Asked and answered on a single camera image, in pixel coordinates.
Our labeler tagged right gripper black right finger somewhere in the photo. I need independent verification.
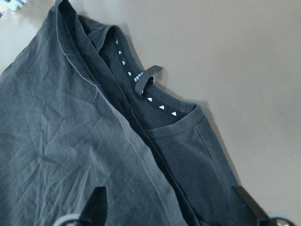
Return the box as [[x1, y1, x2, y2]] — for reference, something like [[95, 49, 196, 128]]
[[232, 186, 269, 220]]

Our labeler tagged black t-shirt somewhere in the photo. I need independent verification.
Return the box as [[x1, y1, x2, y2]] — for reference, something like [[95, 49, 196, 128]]
[[0, 0, 256, 226]]

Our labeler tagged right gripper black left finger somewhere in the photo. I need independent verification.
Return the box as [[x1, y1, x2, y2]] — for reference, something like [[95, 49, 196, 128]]
[[79, 186, 107, 226]]

